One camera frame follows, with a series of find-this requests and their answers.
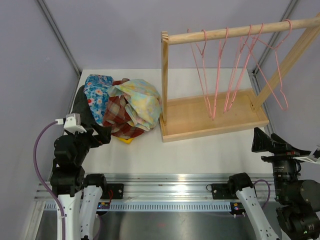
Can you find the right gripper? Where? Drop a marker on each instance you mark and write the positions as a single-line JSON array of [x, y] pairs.
[[262, 141]]

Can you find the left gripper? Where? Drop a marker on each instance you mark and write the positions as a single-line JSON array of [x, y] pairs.
[[104, 134]]

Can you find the red plaid garment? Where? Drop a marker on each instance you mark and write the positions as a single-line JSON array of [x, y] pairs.
[[117, 118]]

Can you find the dark grey dotted garment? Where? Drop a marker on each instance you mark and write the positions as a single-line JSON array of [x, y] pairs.
[[81, 107]]

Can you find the blue floral garment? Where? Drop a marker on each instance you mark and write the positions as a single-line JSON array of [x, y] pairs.
[[96, 89]]

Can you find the pastel floral garment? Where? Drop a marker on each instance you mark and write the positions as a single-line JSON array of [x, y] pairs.
[[144, 103]]

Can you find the pink hanger of red skirt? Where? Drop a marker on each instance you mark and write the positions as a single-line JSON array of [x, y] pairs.
[[278, 71]]

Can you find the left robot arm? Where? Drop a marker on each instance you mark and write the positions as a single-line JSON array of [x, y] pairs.
[[76, 193]]

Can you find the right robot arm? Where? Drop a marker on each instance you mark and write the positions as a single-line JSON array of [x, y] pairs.
[[299, 199]]

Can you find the yellow plastic tray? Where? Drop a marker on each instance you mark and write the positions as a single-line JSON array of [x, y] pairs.
[[126, 141]]

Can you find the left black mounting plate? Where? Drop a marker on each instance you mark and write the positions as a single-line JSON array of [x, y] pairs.
[[114, 191]]

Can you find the black mounting plate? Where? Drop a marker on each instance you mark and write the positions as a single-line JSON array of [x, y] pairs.
[[114, 191], [221, 191]]

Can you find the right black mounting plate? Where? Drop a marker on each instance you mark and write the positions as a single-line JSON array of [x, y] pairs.
[[221, 191]]

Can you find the wooden clothes rack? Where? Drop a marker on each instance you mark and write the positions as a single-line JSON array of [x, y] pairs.
[[187, 117]]

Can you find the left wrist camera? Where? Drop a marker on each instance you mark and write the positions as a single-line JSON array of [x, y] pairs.
[[71, 123]]

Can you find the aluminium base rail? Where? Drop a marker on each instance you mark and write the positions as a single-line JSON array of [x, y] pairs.
[[166, 193]]

